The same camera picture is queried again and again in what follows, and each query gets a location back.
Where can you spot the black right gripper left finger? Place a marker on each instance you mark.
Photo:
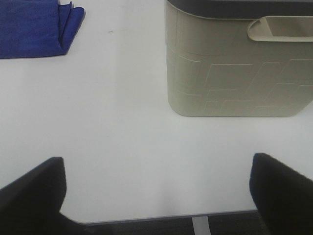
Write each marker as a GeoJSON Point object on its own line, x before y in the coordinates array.
{"type": "Point", "coordinates": [31, 204]}

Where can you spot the beige plastic basket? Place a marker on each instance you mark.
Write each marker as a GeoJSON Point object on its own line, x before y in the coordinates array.
{"type": "Point", "coordinates": [239, 58]}

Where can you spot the folded blue towel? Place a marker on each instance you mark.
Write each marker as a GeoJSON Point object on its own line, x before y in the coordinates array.
{"type": "Point", "coordinates": [37, 28]}

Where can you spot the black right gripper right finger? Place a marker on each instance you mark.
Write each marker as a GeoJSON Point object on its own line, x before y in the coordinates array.
{"type": "Point", "coordinates": [282, 196]}

